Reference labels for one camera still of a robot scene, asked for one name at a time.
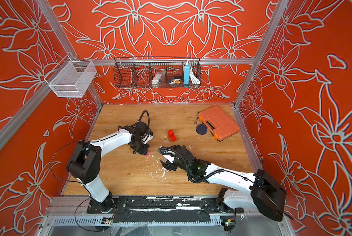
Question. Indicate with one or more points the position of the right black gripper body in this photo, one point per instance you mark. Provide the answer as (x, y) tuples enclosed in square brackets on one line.
[(177, 164)]

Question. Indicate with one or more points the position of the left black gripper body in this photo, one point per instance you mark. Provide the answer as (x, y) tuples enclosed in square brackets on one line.
[(141, 147)]

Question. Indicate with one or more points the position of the small red lego brick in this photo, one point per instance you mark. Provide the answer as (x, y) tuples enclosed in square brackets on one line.
[(171, 136)]

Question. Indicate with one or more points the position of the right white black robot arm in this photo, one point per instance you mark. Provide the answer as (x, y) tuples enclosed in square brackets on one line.
[(266, 193)]

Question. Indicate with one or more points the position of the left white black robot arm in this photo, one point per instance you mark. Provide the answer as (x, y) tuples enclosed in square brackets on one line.
[(84, 163)]

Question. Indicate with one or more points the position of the dark round disc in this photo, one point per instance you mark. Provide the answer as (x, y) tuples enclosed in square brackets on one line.
[(201, 129)]

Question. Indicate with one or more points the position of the screwdriver bit beside case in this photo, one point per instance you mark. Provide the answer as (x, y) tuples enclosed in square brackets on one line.
[(197, 118)]

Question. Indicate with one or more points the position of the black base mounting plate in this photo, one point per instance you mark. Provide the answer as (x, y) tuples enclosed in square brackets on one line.
[(167, 209)]

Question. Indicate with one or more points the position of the orange plastic tool case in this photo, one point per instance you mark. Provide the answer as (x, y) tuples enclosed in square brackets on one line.
[(219, 123)]

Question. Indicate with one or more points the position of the grey plastic bag in basket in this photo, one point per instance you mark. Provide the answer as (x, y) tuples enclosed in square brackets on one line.
[(158, 79)]

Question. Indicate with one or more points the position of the black item in basket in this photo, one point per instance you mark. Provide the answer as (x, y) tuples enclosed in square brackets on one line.
[(174, 80)]

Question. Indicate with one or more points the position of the light blue box in basket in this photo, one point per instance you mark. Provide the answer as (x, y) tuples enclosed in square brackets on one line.
[(186, 75)]

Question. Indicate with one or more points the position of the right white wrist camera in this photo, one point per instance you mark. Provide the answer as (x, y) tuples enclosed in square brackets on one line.
[(171, 157)]

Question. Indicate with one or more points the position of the black wire wall basket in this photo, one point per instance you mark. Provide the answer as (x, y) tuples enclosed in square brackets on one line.
[(138, 73)]

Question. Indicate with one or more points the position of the clear acrylic wall box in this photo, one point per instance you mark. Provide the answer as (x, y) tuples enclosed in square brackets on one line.
[(72, 79)]

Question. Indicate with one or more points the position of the white slotted cable duct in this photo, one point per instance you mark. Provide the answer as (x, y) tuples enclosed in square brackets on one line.
[(82, 221)]

